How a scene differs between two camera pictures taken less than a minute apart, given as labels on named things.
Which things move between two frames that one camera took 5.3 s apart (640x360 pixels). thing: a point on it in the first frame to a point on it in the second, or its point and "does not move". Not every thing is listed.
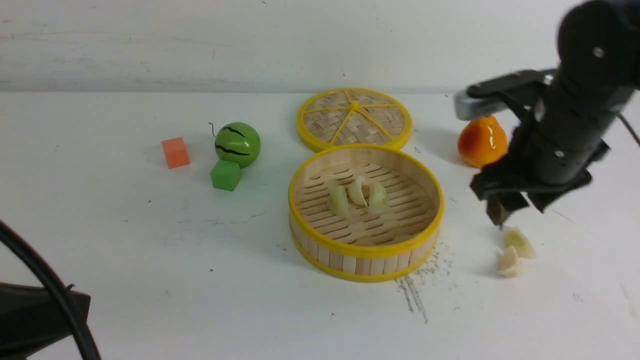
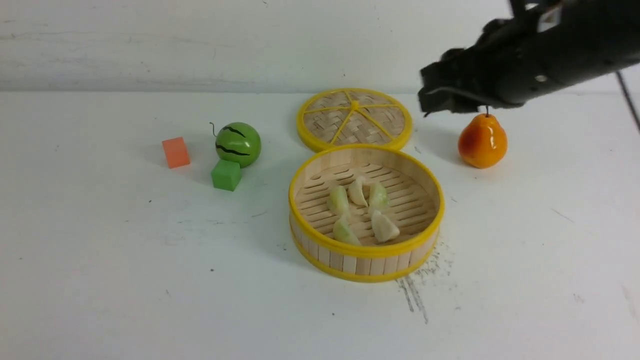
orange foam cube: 175,152 does not move
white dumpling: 509,266 to 383,227
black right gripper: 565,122 to 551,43
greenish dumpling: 515,237 to 342,232
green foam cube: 226,175 does not move
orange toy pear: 482,142 does not move
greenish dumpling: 337,203 does not move
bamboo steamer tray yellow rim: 365,213 does not move
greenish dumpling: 378,199 does not move
